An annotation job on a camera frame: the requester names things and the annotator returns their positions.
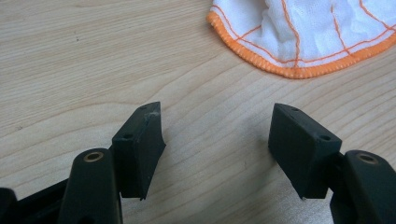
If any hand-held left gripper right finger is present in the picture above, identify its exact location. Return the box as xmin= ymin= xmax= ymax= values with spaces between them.
xmin=267 ymin=103 xmax=343 ymax=200

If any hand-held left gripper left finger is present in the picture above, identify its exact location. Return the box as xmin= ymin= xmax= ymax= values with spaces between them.
xmin=111 ymin=101 xmax=167 ymax=201

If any white cloth with orange trim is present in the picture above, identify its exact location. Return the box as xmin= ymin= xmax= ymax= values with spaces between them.
xmin=205 ymin=0 xmax=396 ymax=80

